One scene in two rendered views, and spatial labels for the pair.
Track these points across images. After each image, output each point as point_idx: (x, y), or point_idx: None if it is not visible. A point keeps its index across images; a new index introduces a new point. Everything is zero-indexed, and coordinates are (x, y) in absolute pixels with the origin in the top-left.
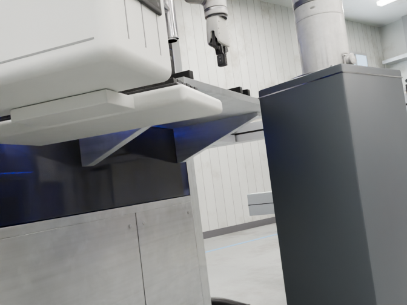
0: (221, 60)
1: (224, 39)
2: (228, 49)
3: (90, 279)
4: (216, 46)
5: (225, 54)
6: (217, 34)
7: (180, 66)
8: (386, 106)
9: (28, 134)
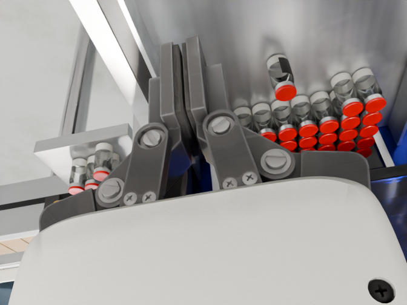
0: (224, 78)
1: (215, 241)
2: (42, 226)
3: None
4: (335, 156)
5: (175, 111)
6: (403, 260)
7: None
8: None
9: None
